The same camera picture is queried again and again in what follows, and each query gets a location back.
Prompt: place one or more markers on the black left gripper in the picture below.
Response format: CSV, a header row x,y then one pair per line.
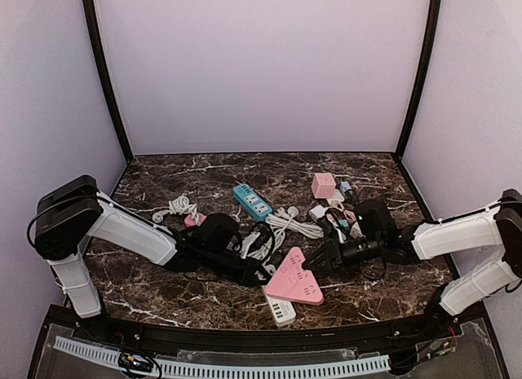
x,y
243,271

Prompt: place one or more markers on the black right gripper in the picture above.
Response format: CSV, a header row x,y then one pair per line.
x,y
334,256

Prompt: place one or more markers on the pink triangular power strip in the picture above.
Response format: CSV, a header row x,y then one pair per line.
x,y
292,283

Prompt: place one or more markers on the white charger cube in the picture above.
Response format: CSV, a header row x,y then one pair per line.
x,y
317,213

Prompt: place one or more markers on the white square adapter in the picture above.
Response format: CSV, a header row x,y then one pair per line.
x,y
337,198

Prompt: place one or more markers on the pink cube socket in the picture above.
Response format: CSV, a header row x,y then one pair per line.
x,y
323,185

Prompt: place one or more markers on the light blue charger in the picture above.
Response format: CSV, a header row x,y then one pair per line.
x,y
346,189

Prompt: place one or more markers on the pink adapter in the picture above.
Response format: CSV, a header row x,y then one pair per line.
x,y
192,220

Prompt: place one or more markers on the white round power plug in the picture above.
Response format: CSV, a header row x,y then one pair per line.
x,y
356,232

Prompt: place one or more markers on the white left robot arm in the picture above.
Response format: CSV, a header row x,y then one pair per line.
x,y
79,210

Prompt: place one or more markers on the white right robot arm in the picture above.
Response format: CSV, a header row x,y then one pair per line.
x,y
496,225

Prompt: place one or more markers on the white power strip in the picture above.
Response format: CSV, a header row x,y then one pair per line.
x,y
283,312

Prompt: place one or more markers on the teal power strip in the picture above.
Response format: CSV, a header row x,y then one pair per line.
x,y
252,202

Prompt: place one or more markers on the small circuit board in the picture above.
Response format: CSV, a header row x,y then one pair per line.
x,y
135,362

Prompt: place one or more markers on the white cable duct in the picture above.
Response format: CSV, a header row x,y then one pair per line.
x,y
206,364

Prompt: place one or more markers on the black frame post right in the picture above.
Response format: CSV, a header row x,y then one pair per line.
x,y
420,78

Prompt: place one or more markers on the black frame post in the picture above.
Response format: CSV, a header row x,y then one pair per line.
x,y
93,29
420,78

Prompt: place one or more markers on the black frame post left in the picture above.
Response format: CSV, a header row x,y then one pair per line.
x,y
93,29

